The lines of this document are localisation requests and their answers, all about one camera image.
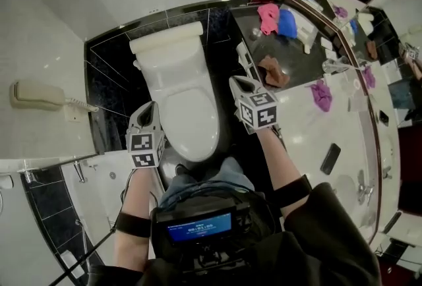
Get white toilet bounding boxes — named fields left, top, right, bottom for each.
left=129, top=21, right=221, bottom=163

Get white tray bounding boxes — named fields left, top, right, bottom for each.
left=295, top=15, right=320, bottom=55

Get white rectangular soap dish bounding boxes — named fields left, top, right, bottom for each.
left=59, top=249, right=86, bottom=279

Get person's legs in blue jeans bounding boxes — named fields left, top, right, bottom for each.
left=157, top=157, right=257, bottom=210

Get chrome sink faucet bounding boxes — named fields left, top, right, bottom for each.
left=356, top=169, right=376, bottom=207

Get person's black jacket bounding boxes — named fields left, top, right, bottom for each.
left=86, top=182, right=382, bottom=286

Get white telephone wall socket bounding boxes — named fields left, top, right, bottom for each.
left=63, top=102, right=88, bottom=123

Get chrome grab bar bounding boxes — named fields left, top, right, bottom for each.
left=74, top=218, right=90, bottom=256

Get white sink basin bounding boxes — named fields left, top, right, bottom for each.
left=332, top=173, right=359, bottom=207

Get white toilet lid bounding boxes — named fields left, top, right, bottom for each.
left=160, top=86, right=221, bottom=163

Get black elastic armband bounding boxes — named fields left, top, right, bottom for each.
left=114, top=212, right=153, bottom=239
left=272, top=174, right=313, bottom=210

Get purple cloth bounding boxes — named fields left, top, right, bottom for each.
left=309, top=79, right=333, bottom=113

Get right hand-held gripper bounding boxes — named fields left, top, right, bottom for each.
left=228, top=75, right=280, bottom=136

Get framed wall mirror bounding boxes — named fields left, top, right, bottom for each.
left=286, top=0, right=422, bottom=246

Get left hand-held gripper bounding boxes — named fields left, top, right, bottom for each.
left=125, top=100, right=166, bottom=169

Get person's left forearm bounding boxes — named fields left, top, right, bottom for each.
left=113, top=167, right=153, bottom=273

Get person's right forearm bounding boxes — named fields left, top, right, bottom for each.
left=256, top=127, right=313, bottom=219

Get white bathtub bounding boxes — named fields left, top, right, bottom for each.
left=60, top=148, right=166, bottom=273

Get black tripod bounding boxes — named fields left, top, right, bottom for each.
left=48, top=217, right=120, bottom=286

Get black smartphone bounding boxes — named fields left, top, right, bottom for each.
left=320, top=142, right=342, bottom=176

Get black chest-mounted recorder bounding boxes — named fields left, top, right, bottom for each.
left=154, top=200, right=251, bottom=248

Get chrome towel ring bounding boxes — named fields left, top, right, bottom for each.
left=0, top=167, right=38, bottom=217

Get brown cloth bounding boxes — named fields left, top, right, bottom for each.
left=256, top=55, right=291, bottom=88

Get blue cloth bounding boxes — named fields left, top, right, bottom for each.
left=276, top=9, right=299, bottom=40

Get chrome toilet paper holder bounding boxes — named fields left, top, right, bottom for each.
left=236, top=40, right=265, bottom=82

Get pink cloth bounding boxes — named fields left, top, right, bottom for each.
left=256, top=3, right=280, bottom=36

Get clear glass tumbler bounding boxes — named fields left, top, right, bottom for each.
left=322, top=58, right=338, bottom=74
left=335, top=56, right=351, bottom=74

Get beige wall telephone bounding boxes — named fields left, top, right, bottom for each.
left=9, top=79, right=100, bottom=113

